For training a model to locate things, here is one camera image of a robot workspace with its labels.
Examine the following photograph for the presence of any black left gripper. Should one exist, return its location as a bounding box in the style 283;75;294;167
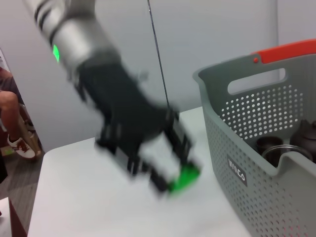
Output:
71;56;197;176

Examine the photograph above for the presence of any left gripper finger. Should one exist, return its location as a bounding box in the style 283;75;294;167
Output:
147;167;171;196

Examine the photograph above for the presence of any green two-stud brick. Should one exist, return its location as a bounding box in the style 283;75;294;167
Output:
169;164;202;195

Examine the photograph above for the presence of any glass teacup black holder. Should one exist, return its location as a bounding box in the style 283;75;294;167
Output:
261;144;315;168

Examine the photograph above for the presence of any grey perforated storage basket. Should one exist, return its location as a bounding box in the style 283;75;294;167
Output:
192;53;316;237

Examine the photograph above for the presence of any small dark clay cup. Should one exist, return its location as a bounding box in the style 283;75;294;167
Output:
255;136;284;155

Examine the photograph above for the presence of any dark clay teapot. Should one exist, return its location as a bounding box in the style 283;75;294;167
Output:
289;119;316;161

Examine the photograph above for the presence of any seated background person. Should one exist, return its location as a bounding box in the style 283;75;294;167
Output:
0;66;38;161

